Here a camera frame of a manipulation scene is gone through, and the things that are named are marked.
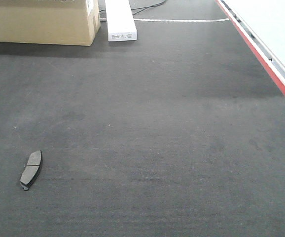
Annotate grey brake pad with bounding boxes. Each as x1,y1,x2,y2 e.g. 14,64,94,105
20,150,43,191

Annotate white conveyor side panel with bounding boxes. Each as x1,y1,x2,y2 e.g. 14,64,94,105
216,0,285,96

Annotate long white box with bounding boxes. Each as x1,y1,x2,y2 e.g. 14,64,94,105
105,0,138,42

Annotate cardboard box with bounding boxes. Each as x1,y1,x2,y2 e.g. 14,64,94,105
0,0,100,46

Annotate black cable behind boxes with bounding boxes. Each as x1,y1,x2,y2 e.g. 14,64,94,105
130,0,169,15

